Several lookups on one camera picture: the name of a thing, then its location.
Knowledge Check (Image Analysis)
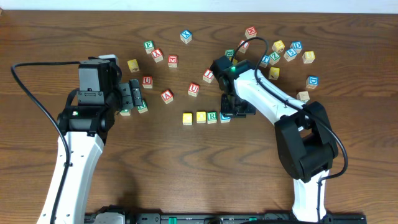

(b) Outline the blue T block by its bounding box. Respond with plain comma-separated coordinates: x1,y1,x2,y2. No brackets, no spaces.
260,55,271,68

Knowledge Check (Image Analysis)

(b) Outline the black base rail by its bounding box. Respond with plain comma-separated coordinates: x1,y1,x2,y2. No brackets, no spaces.
83,204,368,224

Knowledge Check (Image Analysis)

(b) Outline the yellow C block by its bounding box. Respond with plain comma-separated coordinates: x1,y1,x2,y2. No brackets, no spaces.
182,113,193,126

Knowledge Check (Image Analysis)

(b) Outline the yellow 8 block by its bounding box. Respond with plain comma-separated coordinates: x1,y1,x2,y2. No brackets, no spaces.
302,51,315,64

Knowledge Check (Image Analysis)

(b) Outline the green J block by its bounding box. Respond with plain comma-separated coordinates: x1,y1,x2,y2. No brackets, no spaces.
119,110,131,116

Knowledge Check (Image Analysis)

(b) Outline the red A block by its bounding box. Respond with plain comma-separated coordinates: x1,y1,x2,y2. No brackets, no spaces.
161,90,174,104

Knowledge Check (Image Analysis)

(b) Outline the blue 5 block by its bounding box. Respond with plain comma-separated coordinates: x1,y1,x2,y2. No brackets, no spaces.
284,49,297,62

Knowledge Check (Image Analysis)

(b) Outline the green Z block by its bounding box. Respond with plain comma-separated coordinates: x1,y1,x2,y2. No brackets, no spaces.
269,52,280,65

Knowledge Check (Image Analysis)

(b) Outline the red U block centre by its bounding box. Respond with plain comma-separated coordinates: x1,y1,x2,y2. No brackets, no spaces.
188,83,200,97

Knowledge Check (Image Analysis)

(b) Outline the yellow block upper right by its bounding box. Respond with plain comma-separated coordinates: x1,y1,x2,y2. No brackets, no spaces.
272,40,285,54

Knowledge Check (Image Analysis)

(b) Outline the left black cable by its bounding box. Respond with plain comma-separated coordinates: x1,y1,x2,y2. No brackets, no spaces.
11,61,81,224

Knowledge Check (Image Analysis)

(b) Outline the green B block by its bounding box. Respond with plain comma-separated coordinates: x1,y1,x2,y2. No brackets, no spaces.
225,49,234,58

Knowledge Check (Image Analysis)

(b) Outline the green R block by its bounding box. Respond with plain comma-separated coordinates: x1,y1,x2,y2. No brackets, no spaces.
206,111,218,124

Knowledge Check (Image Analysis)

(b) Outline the red X block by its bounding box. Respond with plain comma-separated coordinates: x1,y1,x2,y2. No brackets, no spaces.
151,49,164,63

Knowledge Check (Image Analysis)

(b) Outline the red U block left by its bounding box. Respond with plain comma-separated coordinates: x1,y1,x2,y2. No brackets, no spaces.
142,77,154,89

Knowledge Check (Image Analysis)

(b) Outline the plain wood L block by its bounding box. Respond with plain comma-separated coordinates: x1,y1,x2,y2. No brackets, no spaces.
296,91,310,103

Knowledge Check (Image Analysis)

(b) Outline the red I block upper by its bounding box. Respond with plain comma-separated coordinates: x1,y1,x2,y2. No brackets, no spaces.
238,40,249,54

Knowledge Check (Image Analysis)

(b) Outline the blue X block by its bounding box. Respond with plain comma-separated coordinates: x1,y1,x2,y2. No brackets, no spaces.
180,30,192,44

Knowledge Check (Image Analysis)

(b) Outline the blue L block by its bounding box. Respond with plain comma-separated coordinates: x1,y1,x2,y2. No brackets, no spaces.
220,113,231,123

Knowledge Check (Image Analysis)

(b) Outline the blue d block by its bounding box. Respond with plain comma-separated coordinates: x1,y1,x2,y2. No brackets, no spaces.
305,76,319,89
290,41,303,54

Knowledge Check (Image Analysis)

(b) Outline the green N block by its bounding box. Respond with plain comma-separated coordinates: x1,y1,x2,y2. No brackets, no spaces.
137,100,148,114

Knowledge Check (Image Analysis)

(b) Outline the blue D block right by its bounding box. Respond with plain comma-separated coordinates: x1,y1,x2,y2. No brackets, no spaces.
305,76,319,89

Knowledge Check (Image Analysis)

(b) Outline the red i block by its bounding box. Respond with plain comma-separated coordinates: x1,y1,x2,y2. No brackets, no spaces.
203,69,215,83
238,40,249,54

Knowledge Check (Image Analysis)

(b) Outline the red u block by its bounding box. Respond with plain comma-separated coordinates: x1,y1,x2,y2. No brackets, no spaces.
188,83,200,97
142,77,154,89

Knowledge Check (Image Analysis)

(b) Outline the right black cable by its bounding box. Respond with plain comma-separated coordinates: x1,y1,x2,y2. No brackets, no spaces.
230,36,349,222

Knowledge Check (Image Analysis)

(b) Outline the black cable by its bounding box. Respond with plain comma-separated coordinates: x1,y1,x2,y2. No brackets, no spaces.
11,61,81,224
230,36,349,222

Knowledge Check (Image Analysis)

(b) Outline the yellow block far left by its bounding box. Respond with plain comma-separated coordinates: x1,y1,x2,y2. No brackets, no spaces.
127,59,139,73

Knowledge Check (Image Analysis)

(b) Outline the yellow K block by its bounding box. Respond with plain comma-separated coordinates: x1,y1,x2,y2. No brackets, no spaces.
269,67,280,80

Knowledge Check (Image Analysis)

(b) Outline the red I block centre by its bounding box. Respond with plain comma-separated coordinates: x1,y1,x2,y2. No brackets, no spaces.
203,69,215,83

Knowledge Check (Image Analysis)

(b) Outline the red H block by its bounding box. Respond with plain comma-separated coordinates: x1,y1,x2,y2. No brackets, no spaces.
245,27,257,39

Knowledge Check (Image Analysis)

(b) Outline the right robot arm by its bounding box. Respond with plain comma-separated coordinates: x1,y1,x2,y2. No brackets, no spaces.
210,56,338,222

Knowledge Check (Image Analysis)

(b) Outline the green F block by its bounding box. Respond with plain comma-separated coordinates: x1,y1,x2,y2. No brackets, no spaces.
144,40,155,54

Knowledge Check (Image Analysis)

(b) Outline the blue D block upper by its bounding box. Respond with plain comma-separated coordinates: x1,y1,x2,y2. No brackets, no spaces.
290,41,303,54

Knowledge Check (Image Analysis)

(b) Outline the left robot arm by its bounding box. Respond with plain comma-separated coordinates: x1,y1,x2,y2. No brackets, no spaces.
38,54,142,223

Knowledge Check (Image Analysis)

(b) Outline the red E block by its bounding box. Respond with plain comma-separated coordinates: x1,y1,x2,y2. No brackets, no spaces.
168,55,178,68

